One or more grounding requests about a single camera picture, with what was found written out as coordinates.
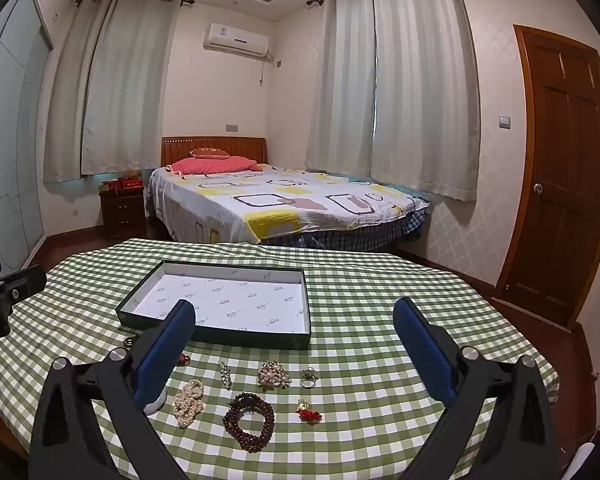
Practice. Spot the brown plush toy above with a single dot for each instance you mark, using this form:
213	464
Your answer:
129	175

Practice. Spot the blue plaid bed sheet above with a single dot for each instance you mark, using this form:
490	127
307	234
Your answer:
370	235

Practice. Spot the pearl flower brooch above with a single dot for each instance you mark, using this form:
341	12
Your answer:
274	375

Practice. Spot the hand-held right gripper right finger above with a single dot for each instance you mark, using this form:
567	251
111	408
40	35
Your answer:
422	355

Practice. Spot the dark wooden nightstand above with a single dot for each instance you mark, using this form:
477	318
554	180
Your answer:
122	210

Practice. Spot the frosted glass sliding wardrobe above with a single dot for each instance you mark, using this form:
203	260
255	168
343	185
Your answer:
10	135

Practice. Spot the patterned bedspread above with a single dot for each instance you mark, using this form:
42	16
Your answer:
305	200

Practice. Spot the small orange cushion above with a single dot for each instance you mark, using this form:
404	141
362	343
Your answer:
207	152

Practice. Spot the dark green shallow box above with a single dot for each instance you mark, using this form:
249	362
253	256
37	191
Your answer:
230	300

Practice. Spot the white jade bangle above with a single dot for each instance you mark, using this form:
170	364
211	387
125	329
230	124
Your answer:
156	406

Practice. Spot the metal door knob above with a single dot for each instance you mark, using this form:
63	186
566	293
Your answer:
537	189

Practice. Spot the white curtain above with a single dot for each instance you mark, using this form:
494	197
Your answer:
340	85
65	110
425	85
130	100

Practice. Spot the wall light switch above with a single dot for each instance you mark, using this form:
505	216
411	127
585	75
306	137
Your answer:
504	121

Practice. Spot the brown wooden door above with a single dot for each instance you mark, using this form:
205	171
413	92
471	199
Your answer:
555	240

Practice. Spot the green checked tablecloth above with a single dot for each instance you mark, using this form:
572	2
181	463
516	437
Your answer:
380	280

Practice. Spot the wooden bed headboard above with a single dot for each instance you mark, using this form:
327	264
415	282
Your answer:
180	150

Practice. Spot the small red gold charm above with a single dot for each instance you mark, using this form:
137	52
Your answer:
182	359

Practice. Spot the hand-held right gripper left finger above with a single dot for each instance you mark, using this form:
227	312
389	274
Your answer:
162	355

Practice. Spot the white wall air conditioner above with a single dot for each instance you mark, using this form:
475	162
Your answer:
237	40

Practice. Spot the rhinestone bar brooch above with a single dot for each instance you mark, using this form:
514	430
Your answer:
225	375

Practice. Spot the red flat box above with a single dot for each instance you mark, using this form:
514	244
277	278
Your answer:
130	185

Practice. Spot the pink pillow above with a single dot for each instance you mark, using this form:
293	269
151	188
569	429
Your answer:
210	165

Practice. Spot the red flower pendant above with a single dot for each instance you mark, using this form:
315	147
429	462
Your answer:
310	414

